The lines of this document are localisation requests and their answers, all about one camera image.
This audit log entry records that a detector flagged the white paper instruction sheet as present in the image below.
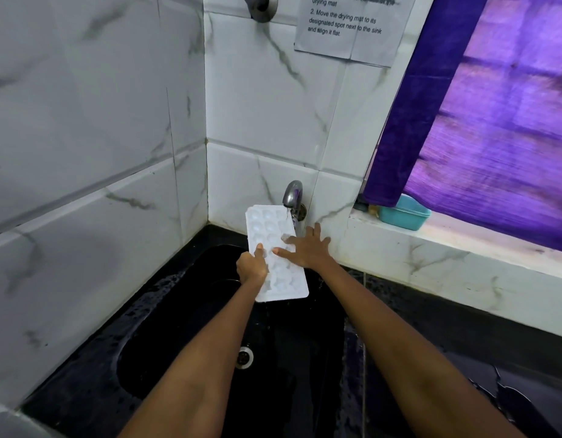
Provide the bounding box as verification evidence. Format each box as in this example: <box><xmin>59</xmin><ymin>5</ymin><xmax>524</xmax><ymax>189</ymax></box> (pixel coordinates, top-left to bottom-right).
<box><xmin>294</xmin><ymin>0</ymin><xmax>418</xmax><ymax>68</ymax></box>

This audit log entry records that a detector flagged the white plastic ice cube tray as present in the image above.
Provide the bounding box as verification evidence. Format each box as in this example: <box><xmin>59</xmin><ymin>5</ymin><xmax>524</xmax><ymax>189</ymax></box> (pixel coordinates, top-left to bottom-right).
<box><xmin>245</xmin><ymin>204</ymin><xmax>310</xmax><ymax>303</ymax></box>

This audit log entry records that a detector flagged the black sink basin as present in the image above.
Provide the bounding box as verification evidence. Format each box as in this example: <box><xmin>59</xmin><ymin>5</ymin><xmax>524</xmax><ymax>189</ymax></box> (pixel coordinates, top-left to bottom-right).
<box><xmin>21</xmin><ymin>224</ymin><xmax>368</xmax><ymax>438</ymax></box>

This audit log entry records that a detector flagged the person's left hand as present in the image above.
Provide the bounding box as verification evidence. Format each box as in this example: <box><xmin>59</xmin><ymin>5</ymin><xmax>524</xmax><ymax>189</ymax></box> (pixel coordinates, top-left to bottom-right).
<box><xmin>236</xmin><ymin>243</ymin><xmax>269</xmax><ymax>288</ymax></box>

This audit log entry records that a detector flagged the teal plastic tub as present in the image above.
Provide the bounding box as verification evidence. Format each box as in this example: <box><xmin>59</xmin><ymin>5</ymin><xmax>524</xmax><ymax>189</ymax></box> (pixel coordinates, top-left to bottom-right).
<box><xmin>378</xmin><ymin>193</ymin><xmax>432</xmax><ymax>231</ymax></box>

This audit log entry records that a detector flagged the chrome water tap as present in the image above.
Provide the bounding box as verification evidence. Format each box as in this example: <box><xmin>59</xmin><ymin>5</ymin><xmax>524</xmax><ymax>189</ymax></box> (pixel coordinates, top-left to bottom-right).
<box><xmin>282</xmin><ymin>180</ymin><xmax>307</xmax><ymax>222</ymax></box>

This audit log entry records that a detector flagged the chrome wall fitting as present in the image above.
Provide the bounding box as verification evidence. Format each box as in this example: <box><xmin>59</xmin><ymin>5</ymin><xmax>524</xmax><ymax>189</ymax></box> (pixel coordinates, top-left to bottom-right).
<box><xmin>241</xmin><ymin>0</ymin><xmax>279</xmax><ymax>23</ymax></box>

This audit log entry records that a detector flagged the person's right hand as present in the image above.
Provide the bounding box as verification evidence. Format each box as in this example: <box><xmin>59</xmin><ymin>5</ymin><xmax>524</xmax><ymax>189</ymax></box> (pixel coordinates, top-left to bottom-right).
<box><xmin>272</xmin><ymin>223</ymin><xmax>332</xmax><ymax>271</ymax></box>

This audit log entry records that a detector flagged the person's right forearm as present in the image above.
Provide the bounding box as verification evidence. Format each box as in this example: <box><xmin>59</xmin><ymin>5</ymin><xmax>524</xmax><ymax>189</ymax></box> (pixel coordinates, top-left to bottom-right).
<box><xmin>314</xmin><ymin>259</ymin><xmax>528</xmax><ymax>438</ymax></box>

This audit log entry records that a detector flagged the person's left forearm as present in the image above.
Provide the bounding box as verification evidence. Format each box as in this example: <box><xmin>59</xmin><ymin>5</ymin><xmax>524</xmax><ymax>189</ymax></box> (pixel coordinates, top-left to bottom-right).
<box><xmin>118</xmin><ymin>273</ymin><xmax>269</xmax><ymax>438</ymax></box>

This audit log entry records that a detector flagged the purple curtain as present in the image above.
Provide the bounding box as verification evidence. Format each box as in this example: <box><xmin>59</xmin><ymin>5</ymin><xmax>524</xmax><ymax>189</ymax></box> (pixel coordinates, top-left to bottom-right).
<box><xmin>362</xmin><ymin>0</ymin><xmax>562</xmax><ymax>255</ymax></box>

